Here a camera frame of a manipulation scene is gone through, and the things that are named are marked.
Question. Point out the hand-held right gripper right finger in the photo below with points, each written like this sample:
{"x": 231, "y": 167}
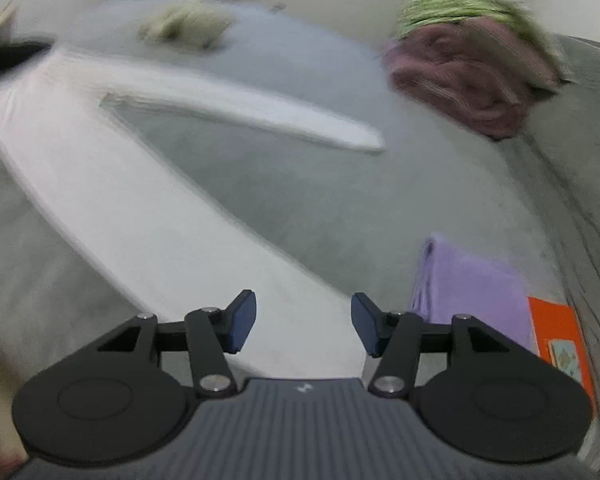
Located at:
{"x": 365, "y": 325}

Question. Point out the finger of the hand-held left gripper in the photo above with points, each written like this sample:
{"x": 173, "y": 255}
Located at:
{"x": 15, "y": 55}

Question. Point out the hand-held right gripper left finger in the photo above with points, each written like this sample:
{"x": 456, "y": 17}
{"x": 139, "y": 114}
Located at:
{"x": 242, "y": 320}

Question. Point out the white garment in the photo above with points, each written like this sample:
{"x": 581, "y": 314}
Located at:
{"x": 105, "y": 200}

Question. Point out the purple folded garment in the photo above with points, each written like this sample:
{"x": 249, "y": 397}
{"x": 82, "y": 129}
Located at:
{"x": 470, "y": 285}

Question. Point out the white plush dog toy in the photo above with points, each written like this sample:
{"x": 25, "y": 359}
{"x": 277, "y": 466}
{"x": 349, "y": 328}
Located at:
{"x": 185, "y": 22}

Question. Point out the orange notebook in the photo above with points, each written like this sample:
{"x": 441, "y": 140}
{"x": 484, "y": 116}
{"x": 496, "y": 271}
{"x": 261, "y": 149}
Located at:
{"x": 555, "y": 320}

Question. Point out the teal illustrated book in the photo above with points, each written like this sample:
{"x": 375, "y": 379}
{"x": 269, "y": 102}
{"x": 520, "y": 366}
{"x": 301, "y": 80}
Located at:
{"x": 565, "y": 357}

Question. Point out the mauve folded comforter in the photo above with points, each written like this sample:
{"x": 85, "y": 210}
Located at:
{"x": 455, "y": 75}

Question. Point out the grey quilted blanket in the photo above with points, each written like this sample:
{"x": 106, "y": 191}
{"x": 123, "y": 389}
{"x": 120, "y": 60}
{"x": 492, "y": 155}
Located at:
{"x": 590, "y": 160}

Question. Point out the green patterned pillow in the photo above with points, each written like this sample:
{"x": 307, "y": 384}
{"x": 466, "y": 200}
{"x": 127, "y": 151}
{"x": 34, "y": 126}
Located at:
{"x": 450, "y": 7}

